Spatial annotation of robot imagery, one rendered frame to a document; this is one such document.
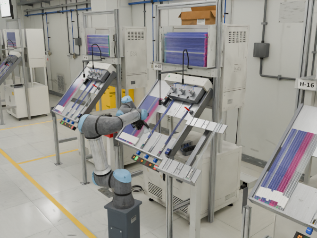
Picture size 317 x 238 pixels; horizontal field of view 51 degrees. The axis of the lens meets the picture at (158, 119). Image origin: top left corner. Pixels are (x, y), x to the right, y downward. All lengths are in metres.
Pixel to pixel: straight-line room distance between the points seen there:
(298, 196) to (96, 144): 1.20
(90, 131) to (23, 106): 4.94
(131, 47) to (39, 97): 3.42
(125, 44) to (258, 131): 1.95
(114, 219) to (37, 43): 5.07
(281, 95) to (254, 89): 0.37
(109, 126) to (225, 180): 1.53
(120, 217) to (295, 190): 1.09
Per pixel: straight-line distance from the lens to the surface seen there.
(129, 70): 3.95
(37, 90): 6.96
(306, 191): 2.00
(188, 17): 3.31
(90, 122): 2.01
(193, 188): 2.50
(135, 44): 3.99
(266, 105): 4.22
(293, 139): 2.18
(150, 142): 2.75
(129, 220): 2.28
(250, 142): 4.45
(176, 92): 2.85
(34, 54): 6.89
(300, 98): 2.33
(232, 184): 3.29
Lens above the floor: 1.67
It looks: 15 degrees down
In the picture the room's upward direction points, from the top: straight up
